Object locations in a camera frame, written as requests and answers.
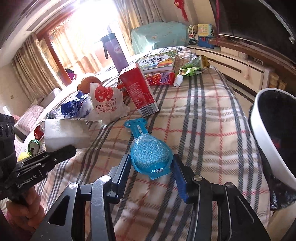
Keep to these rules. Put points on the blue toy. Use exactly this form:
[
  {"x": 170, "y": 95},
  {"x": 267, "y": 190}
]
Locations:
[{"x": 203, "y": 43}]

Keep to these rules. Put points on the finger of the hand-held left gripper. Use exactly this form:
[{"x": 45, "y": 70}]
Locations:
[{"x": 55, "y": 154}]

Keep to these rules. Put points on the striped pillow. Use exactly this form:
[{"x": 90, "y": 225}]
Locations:
[{"x": 30, "y": 115}]

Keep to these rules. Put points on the white TV cabinet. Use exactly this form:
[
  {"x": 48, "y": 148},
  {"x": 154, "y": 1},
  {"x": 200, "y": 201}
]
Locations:
[{"x": 231, "y": 62}]

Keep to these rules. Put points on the person's left hand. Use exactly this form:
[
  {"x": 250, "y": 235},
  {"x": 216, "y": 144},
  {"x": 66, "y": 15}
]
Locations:
[{"x": 25, "y": 210}]

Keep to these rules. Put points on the wooden balcony door frame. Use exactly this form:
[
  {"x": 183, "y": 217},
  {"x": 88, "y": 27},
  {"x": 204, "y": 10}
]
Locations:
[{"x": 54, "y": 58}]

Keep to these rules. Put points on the white paper bag red print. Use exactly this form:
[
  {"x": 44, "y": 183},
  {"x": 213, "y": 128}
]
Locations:
[{"x": 106, "y": 104}]

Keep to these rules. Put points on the small white bottle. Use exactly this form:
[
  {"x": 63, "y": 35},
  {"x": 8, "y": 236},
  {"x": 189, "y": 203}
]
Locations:
[{"x": 178, "y": 81}]

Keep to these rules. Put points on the green can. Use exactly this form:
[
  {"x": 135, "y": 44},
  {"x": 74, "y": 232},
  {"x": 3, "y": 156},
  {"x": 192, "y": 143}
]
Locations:
[{"x": 34, "y": 146}]

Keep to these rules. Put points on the blue white crumpled wrapper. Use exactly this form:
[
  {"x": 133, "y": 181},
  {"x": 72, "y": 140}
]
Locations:
[{"x": 71, "y": 106}]

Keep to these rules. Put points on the white foam block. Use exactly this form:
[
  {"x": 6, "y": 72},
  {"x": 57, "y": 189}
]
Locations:
[{"x": 64, "y": 134}]

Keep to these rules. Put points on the green snack wrapper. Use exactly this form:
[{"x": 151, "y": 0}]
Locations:
[{"x": 192, "y": 69}]

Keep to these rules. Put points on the black television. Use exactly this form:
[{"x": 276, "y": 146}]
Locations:
[{"x": 249, "y": 18}]

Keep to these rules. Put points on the red apple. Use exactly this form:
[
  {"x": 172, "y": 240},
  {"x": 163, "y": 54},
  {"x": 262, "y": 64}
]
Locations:
[{"x": 86, "y": 83}]

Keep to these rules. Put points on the sheer curtain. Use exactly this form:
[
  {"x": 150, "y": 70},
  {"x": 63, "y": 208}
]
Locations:
[{"x": 76, "y": 51}]

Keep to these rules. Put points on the beige patterned curtain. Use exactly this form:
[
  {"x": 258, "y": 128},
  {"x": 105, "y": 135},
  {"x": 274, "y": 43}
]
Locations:
[
  {"x": 32, "y": 71},
  {"x": 141, "y": 16}
]

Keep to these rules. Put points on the white trash bin black bag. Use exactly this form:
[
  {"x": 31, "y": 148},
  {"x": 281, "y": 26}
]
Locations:
[{"x": 277, "y": 192}]

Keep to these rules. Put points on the silver foil wrapper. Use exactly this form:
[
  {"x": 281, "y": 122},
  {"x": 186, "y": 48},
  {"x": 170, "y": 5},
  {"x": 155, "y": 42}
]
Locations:
[{"x": 51, "y": 115}]

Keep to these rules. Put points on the green children's book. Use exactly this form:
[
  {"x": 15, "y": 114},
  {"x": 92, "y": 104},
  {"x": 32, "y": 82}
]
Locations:
[{"x": 157, "y": 61}]

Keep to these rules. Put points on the purple water bottle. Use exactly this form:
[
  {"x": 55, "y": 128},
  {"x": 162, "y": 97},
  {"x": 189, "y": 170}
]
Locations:
[{"x": 119, "y": 55}]

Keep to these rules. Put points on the red heart hanging decoration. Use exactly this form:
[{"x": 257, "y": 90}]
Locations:
[{"x": 182, "y": 7}]

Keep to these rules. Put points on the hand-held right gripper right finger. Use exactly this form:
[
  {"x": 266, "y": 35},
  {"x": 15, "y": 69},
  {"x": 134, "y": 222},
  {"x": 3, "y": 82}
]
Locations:
[{"x": 179, "y": 178}]

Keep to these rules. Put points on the red purple packet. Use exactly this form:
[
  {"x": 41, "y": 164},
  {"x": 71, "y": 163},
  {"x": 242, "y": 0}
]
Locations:
[{"x": 159, "y": 78}]

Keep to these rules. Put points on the blue candy pack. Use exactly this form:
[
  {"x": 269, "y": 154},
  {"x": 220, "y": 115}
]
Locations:
[{"x": 148, "y": 155}]

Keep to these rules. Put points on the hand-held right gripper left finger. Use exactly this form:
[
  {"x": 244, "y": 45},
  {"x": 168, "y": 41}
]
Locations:
[{"x": 122, "y": 171}]

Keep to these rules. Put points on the teal covered furniture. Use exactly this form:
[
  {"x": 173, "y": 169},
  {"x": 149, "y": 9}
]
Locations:
[{"x": 159, "y": 37}]

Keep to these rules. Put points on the red can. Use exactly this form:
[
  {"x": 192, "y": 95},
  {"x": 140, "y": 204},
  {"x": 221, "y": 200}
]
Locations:
[{"x": 38, "y": 132}]

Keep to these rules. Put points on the dark purple object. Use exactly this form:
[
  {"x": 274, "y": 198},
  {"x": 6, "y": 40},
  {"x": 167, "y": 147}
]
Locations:
[{"x": 70, "y": 74}]

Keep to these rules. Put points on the red drink carton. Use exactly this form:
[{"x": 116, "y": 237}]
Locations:
[{"x": 138, "y": 92}]

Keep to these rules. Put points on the cream round jar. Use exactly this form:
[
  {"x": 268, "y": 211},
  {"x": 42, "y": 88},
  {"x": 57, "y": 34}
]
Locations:
[{"x": 274, "y": 79}]

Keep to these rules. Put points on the teal toy cash register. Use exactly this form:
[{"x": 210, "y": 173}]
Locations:
[{"x": 204, "y": 30}]

